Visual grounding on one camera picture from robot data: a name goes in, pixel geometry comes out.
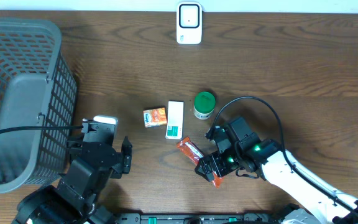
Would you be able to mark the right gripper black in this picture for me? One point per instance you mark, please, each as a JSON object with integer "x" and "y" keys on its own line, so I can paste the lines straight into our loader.
{"x": 205, "y": 161}

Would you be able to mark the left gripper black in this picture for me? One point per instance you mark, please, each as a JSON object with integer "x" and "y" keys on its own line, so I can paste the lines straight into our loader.
{"x": 127, "y": 159}

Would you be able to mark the orange chocolate bar wrapper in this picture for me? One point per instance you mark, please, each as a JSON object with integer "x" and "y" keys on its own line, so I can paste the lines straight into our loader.
{"x": 189, "y": 149}

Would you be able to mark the orange tissue pack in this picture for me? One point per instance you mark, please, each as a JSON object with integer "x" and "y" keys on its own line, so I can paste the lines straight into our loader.
{"x": 154, "y": 117}

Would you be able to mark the white green medicine box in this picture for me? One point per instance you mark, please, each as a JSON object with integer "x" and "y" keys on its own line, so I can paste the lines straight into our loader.
{"x": 175, "y": 120}

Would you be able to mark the green lid white jar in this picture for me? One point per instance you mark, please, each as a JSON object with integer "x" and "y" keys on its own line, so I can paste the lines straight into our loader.
{"x": 204, "y": 105}

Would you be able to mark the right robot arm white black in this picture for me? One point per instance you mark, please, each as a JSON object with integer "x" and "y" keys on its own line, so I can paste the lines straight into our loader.
{"x": 279, "y": 167}

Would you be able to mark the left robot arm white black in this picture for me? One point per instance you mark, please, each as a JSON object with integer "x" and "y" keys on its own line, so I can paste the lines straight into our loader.
{"x": 73, "y": 200}

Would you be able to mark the white barcode scanner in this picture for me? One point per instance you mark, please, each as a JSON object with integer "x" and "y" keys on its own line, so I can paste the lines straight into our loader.
{"x": 189, "y": 23}

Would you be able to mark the grey plastic mesh basket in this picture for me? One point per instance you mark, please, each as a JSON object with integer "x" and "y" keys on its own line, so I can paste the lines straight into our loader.
{"x": 37, "y": 101}

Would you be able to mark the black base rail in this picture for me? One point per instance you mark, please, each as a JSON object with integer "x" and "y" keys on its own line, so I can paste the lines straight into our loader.
{"x": 199, "y": 218}

